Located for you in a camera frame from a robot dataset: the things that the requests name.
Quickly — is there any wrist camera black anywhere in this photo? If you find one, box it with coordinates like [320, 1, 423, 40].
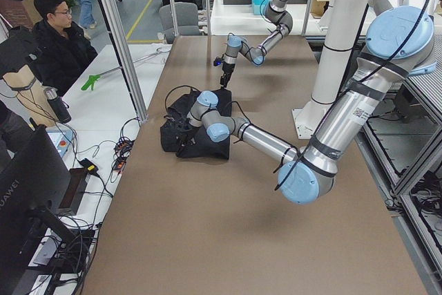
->
[213, 57, 223, 67]
[163, 117, 182, 131]

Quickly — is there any teach pendant with red button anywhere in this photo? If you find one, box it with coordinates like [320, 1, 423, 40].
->
[46, 129, 74, 158]

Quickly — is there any black Huawei monitor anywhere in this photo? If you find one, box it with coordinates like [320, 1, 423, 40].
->
[1, 125, 84, 294]

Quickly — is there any grey office chair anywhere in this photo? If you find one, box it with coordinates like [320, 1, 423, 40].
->
[159, 2, 201, 44]

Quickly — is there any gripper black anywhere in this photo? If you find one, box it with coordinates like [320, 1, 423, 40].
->
[220, 62, 235, 87]
[175, 120, 195, 145]

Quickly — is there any blue plastic bin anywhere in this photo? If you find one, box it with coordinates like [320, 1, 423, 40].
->
[251, 0, 271, 15]

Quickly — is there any black water bottle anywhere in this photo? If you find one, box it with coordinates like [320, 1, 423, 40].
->
[44, 86, 71, 124]

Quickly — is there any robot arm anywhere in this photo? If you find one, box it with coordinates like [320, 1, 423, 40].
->
[175, 0, 437, 204]
[213, 0, 293, 88]

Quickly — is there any black graphic t-shirt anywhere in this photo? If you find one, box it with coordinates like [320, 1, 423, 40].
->
[160, 86, 230, 160]

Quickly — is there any green grabber tool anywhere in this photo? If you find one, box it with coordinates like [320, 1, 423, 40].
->
[81, 75, 101, 91]

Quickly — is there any black power adapter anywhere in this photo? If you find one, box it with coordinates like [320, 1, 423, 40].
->
[79, 158, 99, 176]

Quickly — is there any seated man black jacket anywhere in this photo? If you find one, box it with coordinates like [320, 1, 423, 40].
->
[32, 0, 97, 96]

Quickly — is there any brown cardboard box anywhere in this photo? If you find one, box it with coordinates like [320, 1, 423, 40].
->
[310, 0, 330, 18]

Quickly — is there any aluminium frame post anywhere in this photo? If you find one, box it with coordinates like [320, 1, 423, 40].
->
[97, 0, 148, 124]

